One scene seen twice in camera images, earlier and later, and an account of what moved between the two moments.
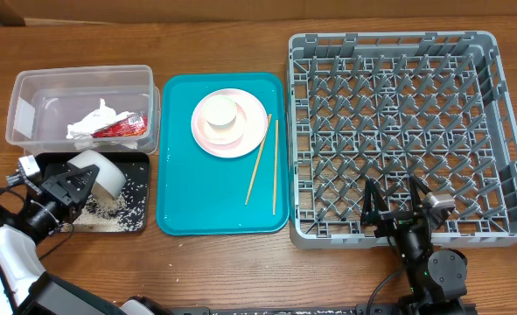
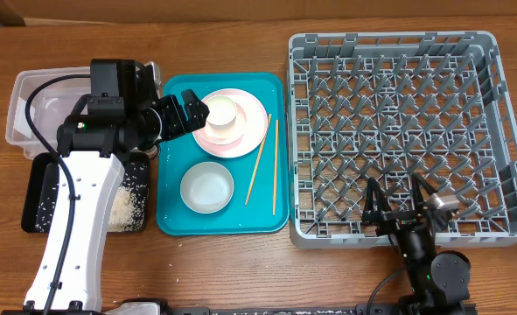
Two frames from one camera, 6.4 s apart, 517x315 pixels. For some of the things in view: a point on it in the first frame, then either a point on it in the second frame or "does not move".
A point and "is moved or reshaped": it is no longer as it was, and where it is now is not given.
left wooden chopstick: x=260 y=155 does not move
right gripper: x=394 y=220 does not move
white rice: x=126 y=212 does not move
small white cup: x=220 y=112 does not move
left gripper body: x=56 y=206 → x=173 y=123
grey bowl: x=108 y=181 is moved or reshaped
